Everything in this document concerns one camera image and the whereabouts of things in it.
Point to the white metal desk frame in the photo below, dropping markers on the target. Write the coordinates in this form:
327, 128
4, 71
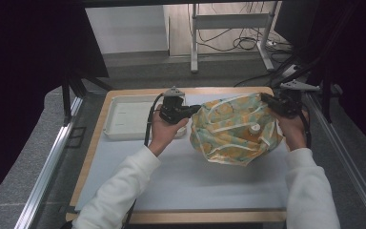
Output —
232, 20

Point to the white table mat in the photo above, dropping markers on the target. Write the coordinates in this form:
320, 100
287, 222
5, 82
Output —
197, 187

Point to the person's left hand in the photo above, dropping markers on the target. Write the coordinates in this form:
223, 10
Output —
163, 133

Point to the aluminium rail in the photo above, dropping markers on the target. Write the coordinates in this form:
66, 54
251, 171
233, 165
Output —
49, 165
352, 171

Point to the white plastic tray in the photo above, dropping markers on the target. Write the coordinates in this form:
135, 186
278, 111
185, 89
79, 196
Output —
127, 117

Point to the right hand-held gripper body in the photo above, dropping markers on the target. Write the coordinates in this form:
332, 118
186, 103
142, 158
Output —
287, 101

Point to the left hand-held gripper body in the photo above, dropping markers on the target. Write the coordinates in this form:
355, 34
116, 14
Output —
171, 109

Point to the white power strip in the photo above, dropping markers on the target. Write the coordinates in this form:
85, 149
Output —
289, 70

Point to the wooden table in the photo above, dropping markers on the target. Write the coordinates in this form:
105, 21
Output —
90, 149

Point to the yellow green floral cloth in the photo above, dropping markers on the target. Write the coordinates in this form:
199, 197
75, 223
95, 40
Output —
232, 133

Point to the person's right hand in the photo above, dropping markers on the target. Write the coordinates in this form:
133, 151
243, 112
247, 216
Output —
294, 130

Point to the black metal stand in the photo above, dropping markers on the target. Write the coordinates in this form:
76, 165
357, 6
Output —
66, 95
325, 63

